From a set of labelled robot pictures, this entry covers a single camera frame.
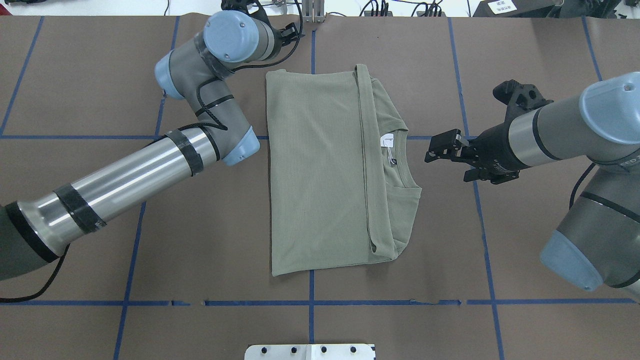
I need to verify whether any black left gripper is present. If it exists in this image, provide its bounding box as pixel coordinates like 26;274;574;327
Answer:
221;0;303;48

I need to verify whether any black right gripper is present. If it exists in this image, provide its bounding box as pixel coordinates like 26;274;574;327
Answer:
424;79;553;185

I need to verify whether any olive green long-sleeve shirt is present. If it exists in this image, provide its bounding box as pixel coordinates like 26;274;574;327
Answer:
266;64;422;277

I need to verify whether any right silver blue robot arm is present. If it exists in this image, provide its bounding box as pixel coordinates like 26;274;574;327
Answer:
424;71;640;302

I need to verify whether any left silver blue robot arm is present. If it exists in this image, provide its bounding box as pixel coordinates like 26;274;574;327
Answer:
0;0;304;280

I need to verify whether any white paper hang tag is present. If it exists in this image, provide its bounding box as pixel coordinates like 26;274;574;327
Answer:
380;133;395;149

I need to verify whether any aluminium frame post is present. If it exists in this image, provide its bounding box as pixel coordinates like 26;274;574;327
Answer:
298;0;326;23

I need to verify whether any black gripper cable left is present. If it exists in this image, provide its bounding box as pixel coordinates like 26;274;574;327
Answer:
0;0;305;304

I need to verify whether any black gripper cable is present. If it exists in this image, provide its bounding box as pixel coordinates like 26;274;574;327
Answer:
0;0;305;304
569;162;597;210

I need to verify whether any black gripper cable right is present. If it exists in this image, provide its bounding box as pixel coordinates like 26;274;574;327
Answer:
569;162;597;210

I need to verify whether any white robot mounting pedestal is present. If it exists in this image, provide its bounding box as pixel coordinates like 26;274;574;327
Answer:
244;343;377;360

